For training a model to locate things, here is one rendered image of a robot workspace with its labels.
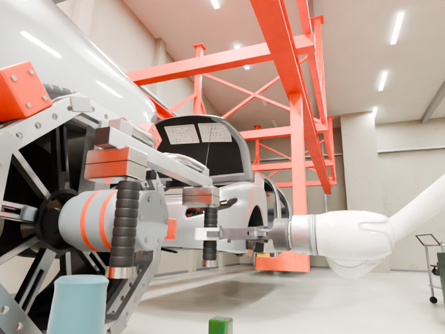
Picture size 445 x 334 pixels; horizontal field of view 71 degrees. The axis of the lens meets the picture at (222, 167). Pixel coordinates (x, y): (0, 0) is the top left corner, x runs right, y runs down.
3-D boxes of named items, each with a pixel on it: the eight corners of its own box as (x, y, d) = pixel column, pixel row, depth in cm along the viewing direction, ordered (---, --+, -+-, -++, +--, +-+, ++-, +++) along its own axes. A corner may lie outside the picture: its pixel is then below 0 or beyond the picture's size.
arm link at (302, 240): (319, 255, 74) (293, 254, 76) (317, 216, 76) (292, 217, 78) (316, 256, 65) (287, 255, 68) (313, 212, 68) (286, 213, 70)
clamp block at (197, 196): (189, 207, 87) (191, 189, 88) (220, 207, 83) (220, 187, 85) (181, 205, 82) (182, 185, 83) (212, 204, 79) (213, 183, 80)
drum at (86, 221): (96, 250, 79) (102, 195, 83) (169, 253, 72) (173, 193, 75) (48, 251, 67) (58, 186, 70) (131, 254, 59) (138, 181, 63)
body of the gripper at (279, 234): (289, 251, 68) (247, 250, 71) (295, 251, 76) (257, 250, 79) (287, 216, 70) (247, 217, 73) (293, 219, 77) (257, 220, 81)
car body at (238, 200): (228, 251, 804) (229, 190, 844) (302, 253, 738) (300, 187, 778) (81, 253, 358) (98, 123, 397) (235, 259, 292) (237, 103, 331)
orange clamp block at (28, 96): (28, 109, 65) (3, 66, 61) (55, 105, 63) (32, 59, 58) (-1, 123, 60) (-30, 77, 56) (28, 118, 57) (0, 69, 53)
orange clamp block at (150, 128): (131, 160, 97) (143, 142, 103) (152, 158, 94) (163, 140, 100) (120, 142, 92) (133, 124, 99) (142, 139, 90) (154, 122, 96)
